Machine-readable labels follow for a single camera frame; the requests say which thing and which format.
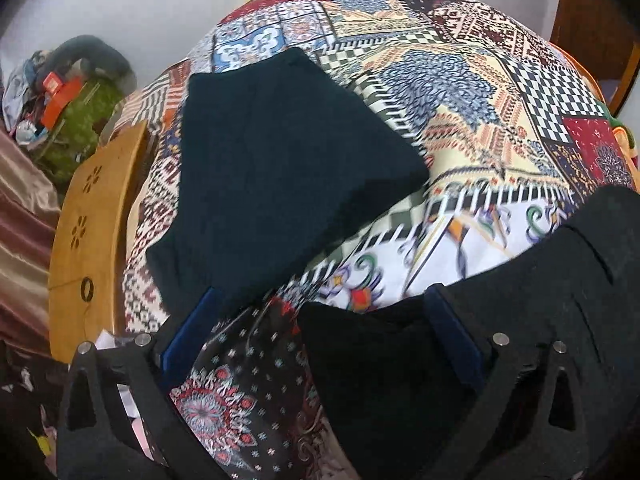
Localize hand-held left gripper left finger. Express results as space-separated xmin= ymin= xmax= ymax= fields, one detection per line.
xmin=56 ymin=287 xmax=229 ymax=480

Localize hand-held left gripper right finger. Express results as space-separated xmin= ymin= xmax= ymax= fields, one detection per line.
xmin=424 ymin=284 xmax=589 ymax=480

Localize black pants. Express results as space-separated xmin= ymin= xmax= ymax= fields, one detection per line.
xmin=295 ymin=185 xmax=640 ymax=480

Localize dark teal pants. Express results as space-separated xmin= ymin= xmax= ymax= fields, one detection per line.
xmin=146 ymin=47 xmax=431 ymax=312

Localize wooden lap table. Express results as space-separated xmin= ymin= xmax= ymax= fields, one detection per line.
xmin=48 ymin=120 xmax=152 ymax=364

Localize striped brown curtain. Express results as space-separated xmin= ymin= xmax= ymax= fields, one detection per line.
xmin=0 ymin=127 xmax=62 ymax=348

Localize patchwork printed blanket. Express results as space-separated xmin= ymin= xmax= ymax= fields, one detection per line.
xmin=107 ymin=0 xmax=640 ymax=480

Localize green patterned laundry basket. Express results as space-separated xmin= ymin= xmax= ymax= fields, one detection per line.
xmin=36 ymin=79 xmax=127 ymax=187

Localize orange box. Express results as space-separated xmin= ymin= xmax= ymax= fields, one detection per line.
xmin=40 ymin=72 xmax=84 ymax=129

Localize grey neck pillow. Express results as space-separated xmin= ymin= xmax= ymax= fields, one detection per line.
xmin=49 ymin=35 xmax=139 ymax=97

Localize brown wooden door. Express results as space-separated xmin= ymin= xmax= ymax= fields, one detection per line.
xmin=549 ymin=0 xmax=640 ymax=117

